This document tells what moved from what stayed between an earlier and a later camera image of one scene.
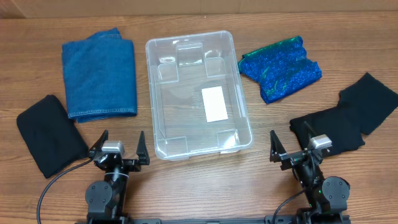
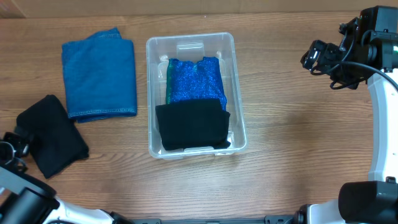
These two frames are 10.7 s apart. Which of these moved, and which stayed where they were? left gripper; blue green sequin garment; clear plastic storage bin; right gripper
Moved: blue green sequin garment; left gripper; right gripper
Stayed: clear plastic storage bin
